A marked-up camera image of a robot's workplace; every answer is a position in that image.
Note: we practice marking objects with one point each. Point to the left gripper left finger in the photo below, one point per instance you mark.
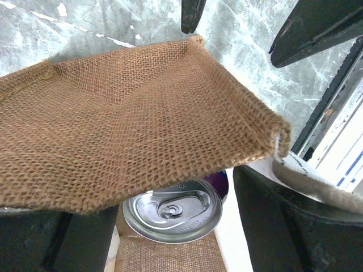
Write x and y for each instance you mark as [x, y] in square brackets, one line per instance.
[55, 241]

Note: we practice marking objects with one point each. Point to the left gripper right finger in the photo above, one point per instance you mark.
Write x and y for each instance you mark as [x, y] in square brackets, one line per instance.
[287, 231]

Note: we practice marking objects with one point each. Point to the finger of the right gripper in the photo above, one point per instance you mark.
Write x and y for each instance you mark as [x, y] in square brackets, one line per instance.
[191, 12]
[314, 26]

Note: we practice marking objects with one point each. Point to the purple Fanta can front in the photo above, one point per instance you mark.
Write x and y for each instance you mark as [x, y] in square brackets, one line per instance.
[181, 213]

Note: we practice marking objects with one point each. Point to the aluminium mounting rail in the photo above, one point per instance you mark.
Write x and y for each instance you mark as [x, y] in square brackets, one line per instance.
[331, 141]

